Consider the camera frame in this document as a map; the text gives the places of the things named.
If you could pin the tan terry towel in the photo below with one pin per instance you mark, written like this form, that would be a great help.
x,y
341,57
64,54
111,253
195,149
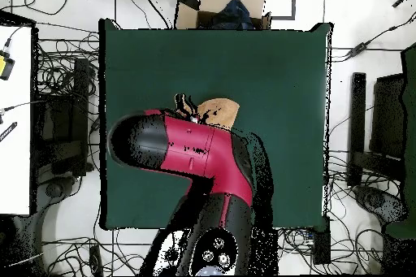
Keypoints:
x,y
221,111

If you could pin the dark green cloth cover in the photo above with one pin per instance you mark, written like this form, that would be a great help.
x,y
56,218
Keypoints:
x,y
410,127

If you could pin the black slotted bar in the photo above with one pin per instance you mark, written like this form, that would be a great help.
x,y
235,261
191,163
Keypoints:
x,y
8,131

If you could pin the white desk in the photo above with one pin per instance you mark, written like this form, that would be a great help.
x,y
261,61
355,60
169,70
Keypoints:
x,y
14,160

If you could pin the yellow and black device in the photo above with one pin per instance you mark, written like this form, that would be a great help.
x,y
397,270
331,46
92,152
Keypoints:
x,y
5,65

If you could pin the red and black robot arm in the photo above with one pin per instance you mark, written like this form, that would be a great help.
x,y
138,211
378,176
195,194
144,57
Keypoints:
x,y
195,150

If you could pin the blue jeans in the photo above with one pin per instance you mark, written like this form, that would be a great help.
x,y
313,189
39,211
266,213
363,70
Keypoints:
x,y
235,13

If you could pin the black floor stand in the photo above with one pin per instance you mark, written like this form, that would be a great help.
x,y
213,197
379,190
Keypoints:
x,y
357,111
61,127

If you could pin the black power strip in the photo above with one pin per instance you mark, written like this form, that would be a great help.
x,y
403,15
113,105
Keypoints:
x,y
321,247

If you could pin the dark green table cloth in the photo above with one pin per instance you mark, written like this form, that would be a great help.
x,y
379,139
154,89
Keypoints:
x,y
276,111

